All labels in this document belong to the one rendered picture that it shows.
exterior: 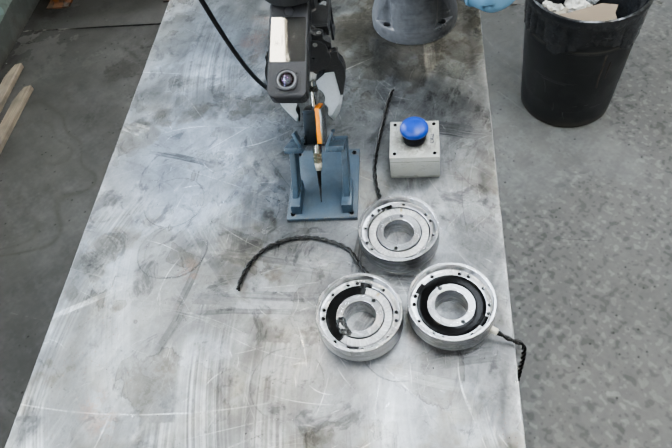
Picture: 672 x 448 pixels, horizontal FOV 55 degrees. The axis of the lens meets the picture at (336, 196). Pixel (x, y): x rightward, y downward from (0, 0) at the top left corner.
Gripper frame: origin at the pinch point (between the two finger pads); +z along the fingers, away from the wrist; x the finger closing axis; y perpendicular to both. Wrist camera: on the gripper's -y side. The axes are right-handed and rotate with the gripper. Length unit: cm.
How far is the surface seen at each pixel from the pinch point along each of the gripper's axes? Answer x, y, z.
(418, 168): -13.7, -1.6, 9.8
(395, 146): -10.6, 0.6, 7.4
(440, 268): -15.9, -19.1, 8.5
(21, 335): 96, 12, 92
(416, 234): -13.1, -13.5, 9.0
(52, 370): 33.1, -30.9, 11.8
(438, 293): -15.5, -22.3, 8.9
